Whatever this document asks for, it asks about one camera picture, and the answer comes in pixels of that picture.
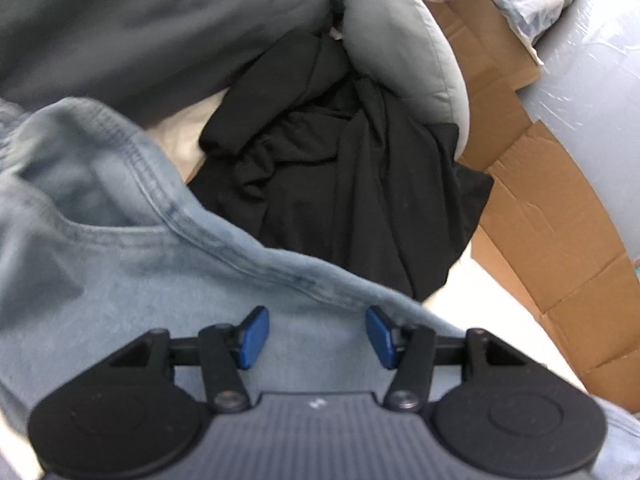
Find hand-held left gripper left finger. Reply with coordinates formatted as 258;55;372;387
107;305;272;413

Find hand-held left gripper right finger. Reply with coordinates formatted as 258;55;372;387
364;305;531;413

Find light blue jeans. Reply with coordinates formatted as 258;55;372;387
0;97;640;480

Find cream printed bedsheet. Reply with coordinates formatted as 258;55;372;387
145;92;588;396

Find black garment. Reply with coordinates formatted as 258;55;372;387
187;35;496;303

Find brown cardboard sheet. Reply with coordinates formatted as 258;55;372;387
425;0;640;411

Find grey neck pillow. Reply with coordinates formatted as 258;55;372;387
327;0;471;148

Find grey plastic-wrapped roll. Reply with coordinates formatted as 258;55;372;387
517;0;640;261

